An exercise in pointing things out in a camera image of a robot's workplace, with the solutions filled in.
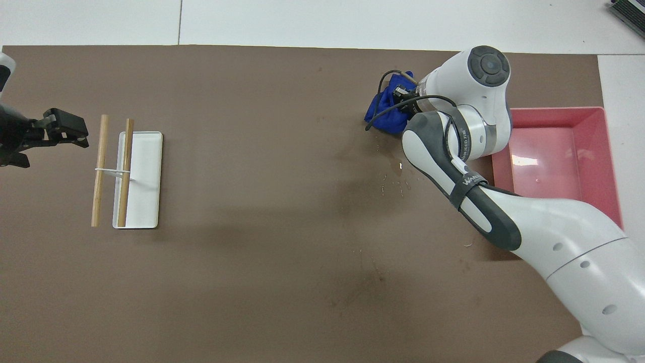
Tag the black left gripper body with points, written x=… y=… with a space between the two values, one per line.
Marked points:
x=12 y=133

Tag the white rectangular tray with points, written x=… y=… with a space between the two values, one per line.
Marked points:
x=146 y=191

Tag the brown table mat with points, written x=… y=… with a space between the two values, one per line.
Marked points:
x=262 y=262

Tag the spilled water puddle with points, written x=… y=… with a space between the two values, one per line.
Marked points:
x=395 y=169

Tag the long wooden stick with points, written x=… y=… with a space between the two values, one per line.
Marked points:
x=126 y=151
x=101 y=146

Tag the white tie between sticks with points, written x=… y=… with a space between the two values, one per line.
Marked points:
x=108 y=171

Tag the pink plastic bin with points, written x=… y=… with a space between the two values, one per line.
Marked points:
x=554 y=171

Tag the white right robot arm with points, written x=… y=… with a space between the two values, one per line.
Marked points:
x=569 y=242

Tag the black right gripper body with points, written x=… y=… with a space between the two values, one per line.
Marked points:
x=405 y=96

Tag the grey striped device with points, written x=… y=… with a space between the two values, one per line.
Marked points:
x=630 y=12

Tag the blue towel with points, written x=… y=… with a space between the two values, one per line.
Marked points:
x=385 y=111

